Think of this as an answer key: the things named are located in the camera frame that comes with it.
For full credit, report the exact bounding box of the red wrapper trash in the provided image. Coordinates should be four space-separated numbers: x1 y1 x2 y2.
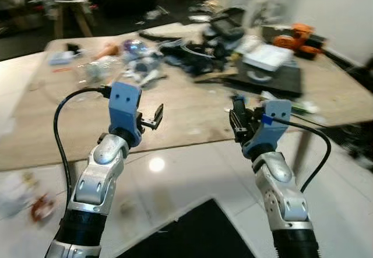
29 193 57 222

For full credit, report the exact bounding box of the wooden table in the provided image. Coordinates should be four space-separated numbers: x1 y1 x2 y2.
0 22 373 172

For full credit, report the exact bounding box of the grey box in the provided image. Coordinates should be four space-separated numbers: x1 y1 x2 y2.
227 44 304 97

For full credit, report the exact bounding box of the white toy robot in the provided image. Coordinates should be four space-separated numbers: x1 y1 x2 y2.
125 54 165 88

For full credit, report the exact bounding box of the white flat device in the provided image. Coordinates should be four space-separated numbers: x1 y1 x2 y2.
245 44 293 70

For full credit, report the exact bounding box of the clear plastic bottle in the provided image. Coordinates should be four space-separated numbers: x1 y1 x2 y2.
82 57 121 85

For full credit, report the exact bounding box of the blue purple ball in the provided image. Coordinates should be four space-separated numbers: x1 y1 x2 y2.
123 38 147 58

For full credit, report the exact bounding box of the orange power drill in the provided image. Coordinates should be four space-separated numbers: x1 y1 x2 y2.
273 23 325 59

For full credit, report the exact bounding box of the small white blue box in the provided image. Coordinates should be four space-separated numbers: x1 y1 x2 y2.
49 50 77 67

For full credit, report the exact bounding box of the black floor mat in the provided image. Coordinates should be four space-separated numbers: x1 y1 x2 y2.
117 198 258 258

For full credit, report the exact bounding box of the wooden stool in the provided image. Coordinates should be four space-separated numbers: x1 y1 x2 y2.
51 0 95 38

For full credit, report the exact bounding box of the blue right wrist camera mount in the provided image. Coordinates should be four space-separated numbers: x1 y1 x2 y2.
242 100 293 160

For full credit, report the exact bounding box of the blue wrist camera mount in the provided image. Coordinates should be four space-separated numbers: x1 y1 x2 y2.
242 100 293 160
109 82 144 148

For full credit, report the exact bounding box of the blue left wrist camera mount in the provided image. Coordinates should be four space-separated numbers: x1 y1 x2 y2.
109 82 144 148

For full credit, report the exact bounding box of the black cable pile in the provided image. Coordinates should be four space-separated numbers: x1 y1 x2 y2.
156 32 235 76

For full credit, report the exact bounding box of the orange handled tool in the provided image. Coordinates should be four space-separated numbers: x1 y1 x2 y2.
96 44 121 59

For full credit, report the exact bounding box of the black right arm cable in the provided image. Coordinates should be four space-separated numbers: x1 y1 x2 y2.
269 116 332 193

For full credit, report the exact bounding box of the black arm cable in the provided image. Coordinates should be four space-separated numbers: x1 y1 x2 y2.
53 86 112 207
269 116 332 193

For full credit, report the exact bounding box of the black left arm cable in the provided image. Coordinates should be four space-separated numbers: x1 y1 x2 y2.
53 86 112 207

